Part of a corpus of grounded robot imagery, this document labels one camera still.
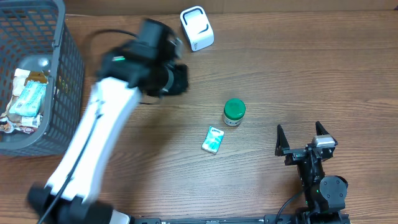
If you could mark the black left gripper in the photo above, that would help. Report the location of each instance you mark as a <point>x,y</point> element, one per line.
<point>180,84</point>

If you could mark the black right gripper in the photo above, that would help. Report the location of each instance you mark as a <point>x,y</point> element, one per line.
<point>295,155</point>

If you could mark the green lid white jar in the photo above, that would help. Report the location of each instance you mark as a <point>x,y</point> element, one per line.
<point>233,112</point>

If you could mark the small Kleenex tissue pack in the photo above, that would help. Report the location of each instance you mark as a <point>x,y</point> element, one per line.
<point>213,140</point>

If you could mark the yellow oil bottle silver cap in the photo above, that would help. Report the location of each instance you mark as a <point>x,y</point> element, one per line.
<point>40,69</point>

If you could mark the teal large tissue pack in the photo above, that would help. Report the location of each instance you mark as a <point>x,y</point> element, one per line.
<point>30,100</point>

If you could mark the clear brown snack bag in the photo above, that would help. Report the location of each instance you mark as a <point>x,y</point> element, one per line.
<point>21,77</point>

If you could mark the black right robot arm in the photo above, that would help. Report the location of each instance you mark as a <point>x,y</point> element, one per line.
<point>324,194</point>

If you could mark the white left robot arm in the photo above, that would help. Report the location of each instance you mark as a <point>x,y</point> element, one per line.
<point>145,65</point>

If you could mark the white barcode scanner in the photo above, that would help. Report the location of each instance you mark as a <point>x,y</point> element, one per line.
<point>197,28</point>

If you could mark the grey plastic mesh basket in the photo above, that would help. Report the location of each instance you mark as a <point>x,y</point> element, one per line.
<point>32,29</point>

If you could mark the white red snack packet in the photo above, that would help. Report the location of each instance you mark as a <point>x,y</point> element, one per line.
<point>17,123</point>

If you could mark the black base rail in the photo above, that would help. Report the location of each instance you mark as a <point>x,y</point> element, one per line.
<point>267,219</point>

